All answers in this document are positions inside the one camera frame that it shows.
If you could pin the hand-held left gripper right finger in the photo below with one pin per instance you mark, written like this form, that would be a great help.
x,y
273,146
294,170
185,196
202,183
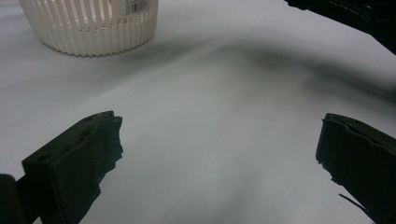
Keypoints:
x,y
358,155

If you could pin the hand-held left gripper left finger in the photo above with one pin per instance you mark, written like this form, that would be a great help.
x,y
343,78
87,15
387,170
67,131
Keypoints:
x,y
71,161

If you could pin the white slatted plastic basket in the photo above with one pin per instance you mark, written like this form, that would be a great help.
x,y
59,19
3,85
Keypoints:
x,y
93,34

